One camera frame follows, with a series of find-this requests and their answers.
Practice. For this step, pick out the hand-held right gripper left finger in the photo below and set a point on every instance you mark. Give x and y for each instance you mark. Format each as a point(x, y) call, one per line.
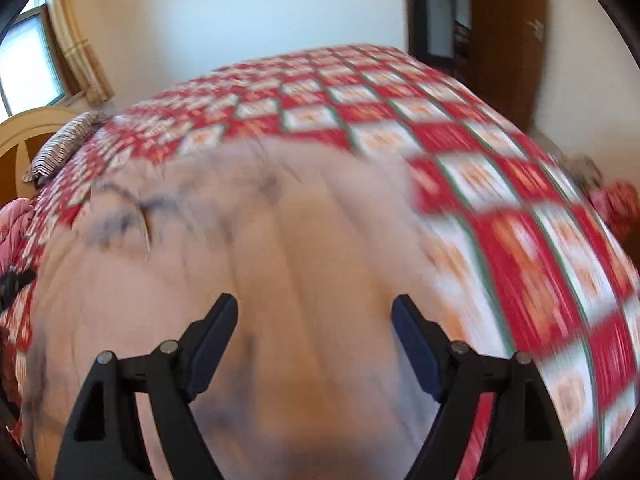
point(210, 355)

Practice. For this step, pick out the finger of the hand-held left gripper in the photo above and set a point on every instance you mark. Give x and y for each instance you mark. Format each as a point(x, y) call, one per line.
point(12, 284)

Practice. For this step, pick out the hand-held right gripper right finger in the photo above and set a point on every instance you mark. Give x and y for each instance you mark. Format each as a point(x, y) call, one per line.
point(420, 355)

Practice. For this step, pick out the light grey quilted jacket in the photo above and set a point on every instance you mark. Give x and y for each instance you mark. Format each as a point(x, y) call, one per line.
point(280, 270)

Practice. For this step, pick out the folded pink quilt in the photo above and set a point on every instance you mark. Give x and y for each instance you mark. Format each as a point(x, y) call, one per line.
point(15, 230)

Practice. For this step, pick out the cream wooden headboard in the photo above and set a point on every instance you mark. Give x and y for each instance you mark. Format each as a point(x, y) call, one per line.
point(20, 150)

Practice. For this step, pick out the red checked printed bedspread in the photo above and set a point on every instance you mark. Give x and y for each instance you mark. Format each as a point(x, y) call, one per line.
point(500, 240)

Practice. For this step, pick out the striped pillow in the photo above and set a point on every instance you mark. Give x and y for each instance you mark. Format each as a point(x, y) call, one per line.
point(60, 147)

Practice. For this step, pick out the window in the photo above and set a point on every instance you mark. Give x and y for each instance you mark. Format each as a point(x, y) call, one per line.
point(30, 60)

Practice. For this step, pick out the narrow yellow curtain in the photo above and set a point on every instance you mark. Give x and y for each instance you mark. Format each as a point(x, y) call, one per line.
point(80, 50)

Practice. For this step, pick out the red printed cloth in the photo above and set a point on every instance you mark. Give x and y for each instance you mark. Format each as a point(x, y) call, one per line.
point(617, 210)

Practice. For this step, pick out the grey cloth pile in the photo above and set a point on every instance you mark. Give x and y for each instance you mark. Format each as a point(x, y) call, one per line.
point(585, 172)

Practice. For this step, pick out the brown wooden door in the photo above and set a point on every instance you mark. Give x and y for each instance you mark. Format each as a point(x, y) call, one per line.
point(505, 60)

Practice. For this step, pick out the dark wooden door frame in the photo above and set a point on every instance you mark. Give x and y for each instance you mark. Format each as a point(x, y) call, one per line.
point(415, 10)

